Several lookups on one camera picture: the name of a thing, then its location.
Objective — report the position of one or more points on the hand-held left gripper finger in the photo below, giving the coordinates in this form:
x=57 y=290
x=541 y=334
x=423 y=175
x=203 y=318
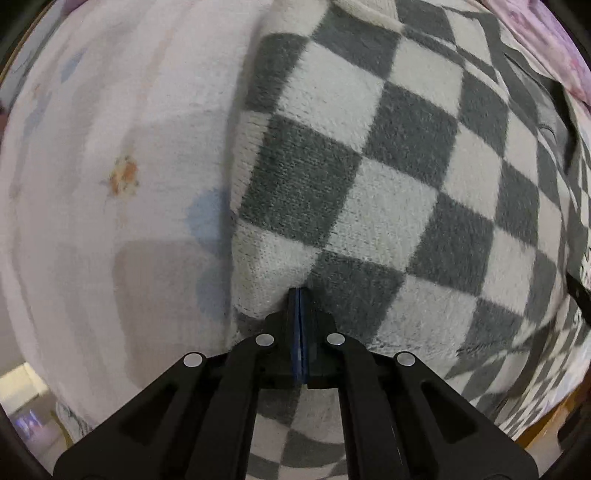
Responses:
x=304 y=337
x=295 y=337

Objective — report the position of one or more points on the grey white checkered sweater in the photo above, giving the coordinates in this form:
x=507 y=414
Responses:
x=369 y=194

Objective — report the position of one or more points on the pink floral quilt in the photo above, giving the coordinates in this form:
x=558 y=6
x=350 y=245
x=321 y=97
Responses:
x=554 y=41

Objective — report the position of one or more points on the cardboard box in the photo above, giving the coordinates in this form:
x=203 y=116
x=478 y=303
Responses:
x=21 y=390

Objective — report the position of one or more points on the white blue printed blanket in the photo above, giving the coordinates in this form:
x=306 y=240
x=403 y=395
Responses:
x=115 y=101

